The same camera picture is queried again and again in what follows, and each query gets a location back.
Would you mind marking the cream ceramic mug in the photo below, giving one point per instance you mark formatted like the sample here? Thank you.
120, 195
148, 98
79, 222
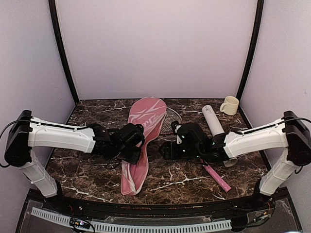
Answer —
229, 106

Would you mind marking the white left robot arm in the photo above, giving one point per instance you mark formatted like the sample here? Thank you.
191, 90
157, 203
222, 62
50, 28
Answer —
28, 132

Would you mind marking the white shuttlecock tube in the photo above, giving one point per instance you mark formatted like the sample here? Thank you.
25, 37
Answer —
212, 120

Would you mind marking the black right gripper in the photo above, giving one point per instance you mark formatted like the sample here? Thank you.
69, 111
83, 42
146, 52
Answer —
170, 148

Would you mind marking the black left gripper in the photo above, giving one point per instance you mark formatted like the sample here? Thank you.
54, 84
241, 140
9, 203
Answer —
133, 159

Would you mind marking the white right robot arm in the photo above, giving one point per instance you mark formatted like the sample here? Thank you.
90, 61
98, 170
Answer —
288, 133

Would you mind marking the white slotted cable duct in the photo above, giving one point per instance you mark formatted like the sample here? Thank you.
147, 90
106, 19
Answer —
101, 227

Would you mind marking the black front table rail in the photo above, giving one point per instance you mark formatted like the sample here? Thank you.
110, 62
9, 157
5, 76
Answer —
224, 208

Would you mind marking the right pink-handled badminton racket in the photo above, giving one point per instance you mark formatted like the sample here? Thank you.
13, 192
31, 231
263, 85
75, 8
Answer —
170, 116

